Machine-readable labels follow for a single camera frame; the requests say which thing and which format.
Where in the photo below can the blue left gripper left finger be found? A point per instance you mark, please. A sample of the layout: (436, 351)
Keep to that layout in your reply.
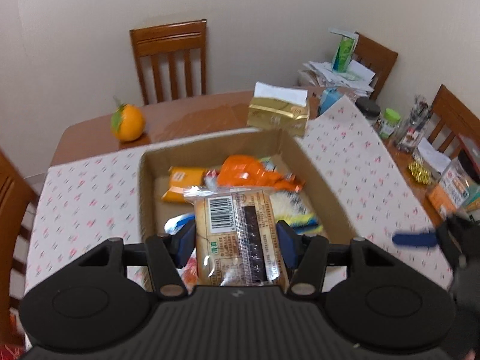
(182, 244)

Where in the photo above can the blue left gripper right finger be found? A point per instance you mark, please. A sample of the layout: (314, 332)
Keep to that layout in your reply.
(290, 245)

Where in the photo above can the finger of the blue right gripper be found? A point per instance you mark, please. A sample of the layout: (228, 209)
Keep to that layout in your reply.
(415, 240)

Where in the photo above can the long beige strip snack bag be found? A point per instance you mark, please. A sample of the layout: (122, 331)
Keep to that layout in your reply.
(290, 207)

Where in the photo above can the barcode brown cake packet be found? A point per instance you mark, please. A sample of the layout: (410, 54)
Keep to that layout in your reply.
(236, 237)

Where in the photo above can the yellow orange snack packet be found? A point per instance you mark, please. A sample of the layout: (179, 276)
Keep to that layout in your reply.
(180, 179)

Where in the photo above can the orange snack bag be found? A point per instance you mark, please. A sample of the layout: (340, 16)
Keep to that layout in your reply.
(245, 171)

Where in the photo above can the white blue fish snack bag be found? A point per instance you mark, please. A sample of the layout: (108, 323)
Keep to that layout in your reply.
(175, 224)

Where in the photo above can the round biscuit clear packet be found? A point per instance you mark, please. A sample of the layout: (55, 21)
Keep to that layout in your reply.
(189, 273)

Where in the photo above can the orange white medicine box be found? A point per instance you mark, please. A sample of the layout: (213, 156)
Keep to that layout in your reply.
(454, 190)

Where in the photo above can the gold snowflake ornament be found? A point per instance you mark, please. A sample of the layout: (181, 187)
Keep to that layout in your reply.
(420, 173)

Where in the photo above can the brown cardboard box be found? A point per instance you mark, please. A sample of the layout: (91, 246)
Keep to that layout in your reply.
(210, 152)

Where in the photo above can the cherry print tablecloth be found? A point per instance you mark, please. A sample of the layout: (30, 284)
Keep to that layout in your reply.
(85, 202)

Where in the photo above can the clear pen holder jar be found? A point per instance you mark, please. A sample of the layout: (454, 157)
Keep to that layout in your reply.
(412, 129)

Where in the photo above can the green lid bottle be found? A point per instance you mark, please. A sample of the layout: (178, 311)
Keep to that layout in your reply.
(389, 122)

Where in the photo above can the orange fruit with leaf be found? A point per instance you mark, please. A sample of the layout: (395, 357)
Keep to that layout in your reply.
(127, 122)

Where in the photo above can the black lid jar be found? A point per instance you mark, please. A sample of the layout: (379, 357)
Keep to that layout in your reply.
(369, 109)

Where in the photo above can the gold tissue pack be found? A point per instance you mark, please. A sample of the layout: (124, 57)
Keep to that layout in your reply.
(273, 107)

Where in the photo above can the light blue small box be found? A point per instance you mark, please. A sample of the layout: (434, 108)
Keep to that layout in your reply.
(328, 98)

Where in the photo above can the left wooden chair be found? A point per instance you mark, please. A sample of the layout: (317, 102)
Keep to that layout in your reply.
(16, 196)

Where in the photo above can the wooden chair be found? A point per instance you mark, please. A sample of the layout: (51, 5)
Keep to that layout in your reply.
(16, 196)
(164, 43)
(377, 58)

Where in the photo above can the pile of white papers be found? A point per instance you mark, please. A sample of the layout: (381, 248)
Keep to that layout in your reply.
(357, 77)

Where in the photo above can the right wooden chair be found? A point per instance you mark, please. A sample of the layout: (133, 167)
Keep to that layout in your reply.
(377, 58)

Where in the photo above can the far wooden chair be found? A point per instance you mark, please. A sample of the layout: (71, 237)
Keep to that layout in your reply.
(164, 43)

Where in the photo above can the green white carton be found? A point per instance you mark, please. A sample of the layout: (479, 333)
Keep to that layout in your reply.
(345, 50)

